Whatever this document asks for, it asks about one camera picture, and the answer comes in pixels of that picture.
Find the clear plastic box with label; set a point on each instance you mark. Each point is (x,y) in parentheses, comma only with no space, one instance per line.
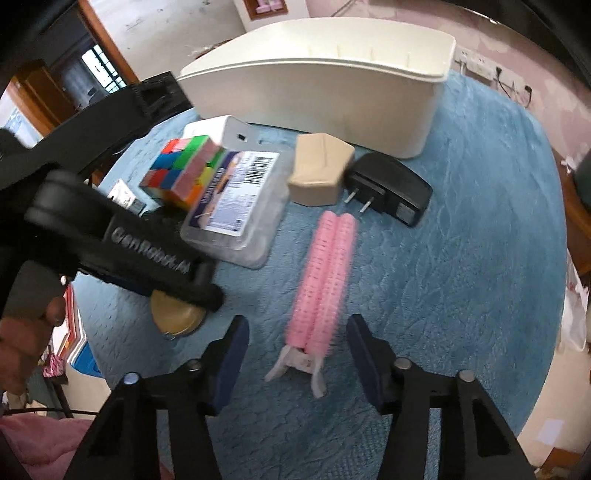
(244,203)

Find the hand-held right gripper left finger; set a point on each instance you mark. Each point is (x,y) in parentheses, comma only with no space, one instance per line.
(231,364)

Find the blue plastic box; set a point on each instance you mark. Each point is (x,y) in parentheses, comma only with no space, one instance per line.
(87,362)

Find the black plug adapter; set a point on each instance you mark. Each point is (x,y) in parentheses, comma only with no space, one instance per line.
(392,189)

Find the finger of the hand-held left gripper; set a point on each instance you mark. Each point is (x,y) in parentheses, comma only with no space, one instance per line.
(161,258)

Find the window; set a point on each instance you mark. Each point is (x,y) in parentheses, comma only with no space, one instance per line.
(101,69)

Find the yellowish tape roll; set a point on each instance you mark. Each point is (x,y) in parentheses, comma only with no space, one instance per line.
(178,318)

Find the person's left hand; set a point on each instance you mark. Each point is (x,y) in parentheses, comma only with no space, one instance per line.
(21,350)

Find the beige box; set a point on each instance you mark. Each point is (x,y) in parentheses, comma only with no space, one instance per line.
(318,170)

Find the white plastic bag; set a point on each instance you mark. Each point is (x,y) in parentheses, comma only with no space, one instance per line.
(577,314)

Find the colourful puzzle cube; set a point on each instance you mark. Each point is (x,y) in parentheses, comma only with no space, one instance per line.
(184,170)

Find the white wall power strip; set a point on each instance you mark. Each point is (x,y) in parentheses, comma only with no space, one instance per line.
(480,67)

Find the white plastic storage bin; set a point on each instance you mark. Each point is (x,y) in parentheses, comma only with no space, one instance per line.
(323,97)

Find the blue textured mat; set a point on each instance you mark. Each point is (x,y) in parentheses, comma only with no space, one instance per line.
(438,277)

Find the pink cloth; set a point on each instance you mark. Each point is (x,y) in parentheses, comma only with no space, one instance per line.
(37,443)

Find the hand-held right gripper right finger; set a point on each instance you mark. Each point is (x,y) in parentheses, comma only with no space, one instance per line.
(364,364)

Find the wooden cabinet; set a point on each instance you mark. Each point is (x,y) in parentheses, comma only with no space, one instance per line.
(41,99)

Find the pink hair roller clip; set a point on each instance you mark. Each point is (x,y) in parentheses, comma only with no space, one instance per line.
(323,277)

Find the white charger block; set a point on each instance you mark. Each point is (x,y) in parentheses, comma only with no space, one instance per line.
(217,129)

